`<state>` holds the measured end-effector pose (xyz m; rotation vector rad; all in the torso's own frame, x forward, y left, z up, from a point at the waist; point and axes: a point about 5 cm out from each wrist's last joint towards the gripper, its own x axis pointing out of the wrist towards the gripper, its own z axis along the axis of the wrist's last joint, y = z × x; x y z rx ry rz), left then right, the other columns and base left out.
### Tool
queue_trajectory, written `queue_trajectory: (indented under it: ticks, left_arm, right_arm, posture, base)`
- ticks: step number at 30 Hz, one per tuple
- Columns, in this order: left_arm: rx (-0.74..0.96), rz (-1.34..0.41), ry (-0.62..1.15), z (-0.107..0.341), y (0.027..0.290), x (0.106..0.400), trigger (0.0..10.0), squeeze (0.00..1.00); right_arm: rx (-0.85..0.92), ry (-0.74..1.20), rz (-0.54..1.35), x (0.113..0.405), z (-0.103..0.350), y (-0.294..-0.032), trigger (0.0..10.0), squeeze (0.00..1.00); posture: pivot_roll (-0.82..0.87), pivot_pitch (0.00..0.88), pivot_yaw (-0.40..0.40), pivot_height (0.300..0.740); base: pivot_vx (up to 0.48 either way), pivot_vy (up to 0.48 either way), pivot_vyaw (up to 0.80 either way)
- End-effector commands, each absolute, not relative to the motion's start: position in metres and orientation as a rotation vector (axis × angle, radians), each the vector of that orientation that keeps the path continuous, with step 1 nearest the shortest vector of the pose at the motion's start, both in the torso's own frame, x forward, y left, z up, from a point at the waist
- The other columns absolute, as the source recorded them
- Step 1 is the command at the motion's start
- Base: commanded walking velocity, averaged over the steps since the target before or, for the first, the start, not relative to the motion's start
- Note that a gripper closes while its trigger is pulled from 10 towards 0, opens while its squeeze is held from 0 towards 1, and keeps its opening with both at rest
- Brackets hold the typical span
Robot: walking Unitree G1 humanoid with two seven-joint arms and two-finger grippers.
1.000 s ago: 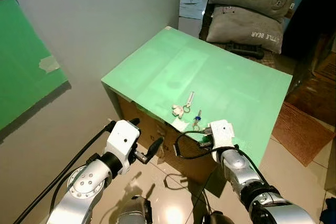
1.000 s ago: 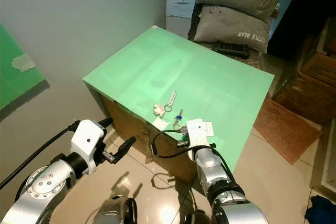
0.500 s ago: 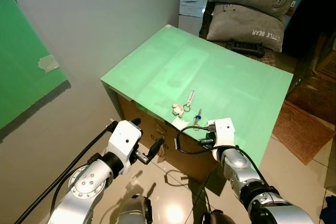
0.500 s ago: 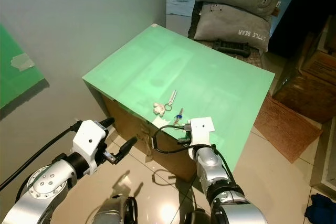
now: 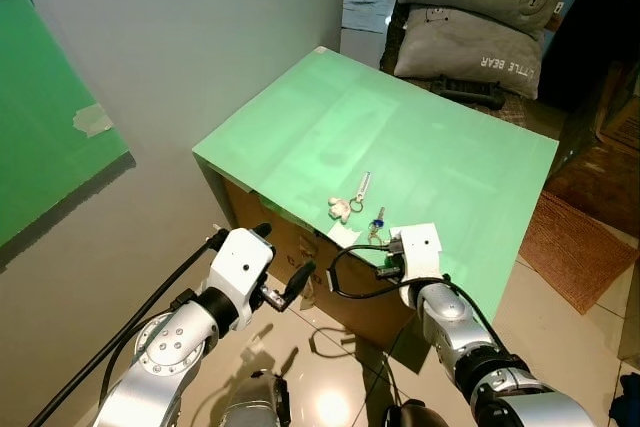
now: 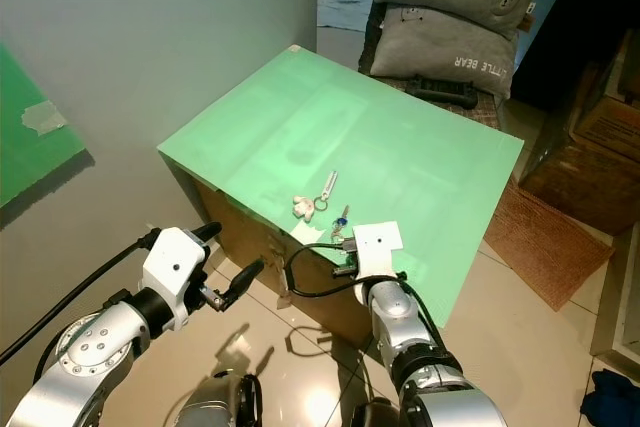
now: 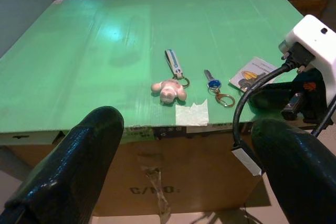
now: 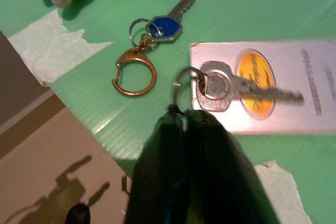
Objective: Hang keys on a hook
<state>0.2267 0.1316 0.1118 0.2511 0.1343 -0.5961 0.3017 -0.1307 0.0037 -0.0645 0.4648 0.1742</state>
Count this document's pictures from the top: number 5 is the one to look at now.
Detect black cabinet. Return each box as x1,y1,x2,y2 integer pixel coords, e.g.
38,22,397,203
540,0,640,114

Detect green wall board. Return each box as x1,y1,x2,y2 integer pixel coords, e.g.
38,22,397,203
0,0,132,248

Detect keys with white charm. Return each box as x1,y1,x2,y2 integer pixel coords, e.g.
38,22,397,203
328,170,374,225

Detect brown cardboard box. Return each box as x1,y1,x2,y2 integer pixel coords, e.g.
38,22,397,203
545,62,640,238

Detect robot right leg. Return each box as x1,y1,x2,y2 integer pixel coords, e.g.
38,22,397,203
385,400,451,427

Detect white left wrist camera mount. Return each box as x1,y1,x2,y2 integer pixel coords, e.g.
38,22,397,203
205,228,276,310

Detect grey pillow with white lettering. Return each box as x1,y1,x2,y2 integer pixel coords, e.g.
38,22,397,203
393,5,547,101

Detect brown woven floor mat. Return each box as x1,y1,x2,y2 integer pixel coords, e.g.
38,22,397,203
519,191,640,315

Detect large cardboard box table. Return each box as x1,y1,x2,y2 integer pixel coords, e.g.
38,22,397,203
200,162,426,353

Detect black handle-shaped device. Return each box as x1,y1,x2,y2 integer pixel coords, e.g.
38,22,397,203
425,74,507,110

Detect pale tape piece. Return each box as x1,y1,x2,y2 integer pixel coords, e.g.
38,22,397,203
73,104,117,139

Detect green table cover sheet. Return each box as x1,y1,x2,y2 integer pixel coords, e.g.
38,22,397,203
193,47,559,320

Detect robot leg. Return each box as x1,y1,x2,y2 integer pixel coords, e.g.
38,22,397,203
385,400,451,427
220,371,292,427

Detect robot left leg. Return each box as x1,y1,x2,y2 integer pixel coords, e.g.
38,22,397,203
220,371,292,427

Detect dark blue cloth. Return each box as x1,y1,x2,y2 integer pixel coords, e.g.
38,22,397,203
609,374,640,427

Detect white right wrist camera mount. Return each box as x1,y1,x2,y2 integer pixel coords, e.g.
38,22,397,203
388,223,444,284

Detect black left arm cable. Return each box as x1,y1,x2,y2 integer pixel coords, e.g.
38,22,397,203
28,230,229,427

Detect blue key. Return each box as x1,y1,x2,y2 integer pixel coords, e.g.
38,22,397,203
366,205,391,245

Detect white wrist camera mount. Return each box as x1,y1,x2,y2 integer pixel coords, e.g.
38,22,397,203
205,228,276,310
388,223,444,284

